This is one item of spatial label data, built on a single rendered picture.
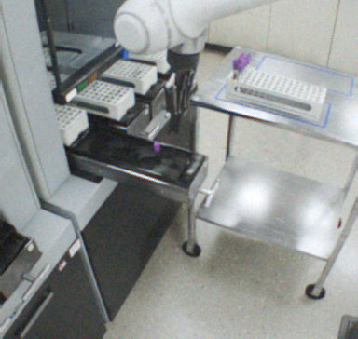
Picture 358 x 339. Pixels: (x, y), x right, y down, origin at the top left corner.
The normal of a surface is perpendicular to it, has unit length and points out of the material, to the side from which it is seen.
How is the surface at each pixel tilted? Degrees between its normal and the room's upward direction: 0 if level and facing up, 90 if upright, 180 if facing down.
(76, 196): 0
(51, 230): 0
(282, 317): 0
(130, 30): 93
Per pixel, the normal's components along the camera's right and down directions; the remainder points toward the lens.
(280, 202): 0.00, -0.76
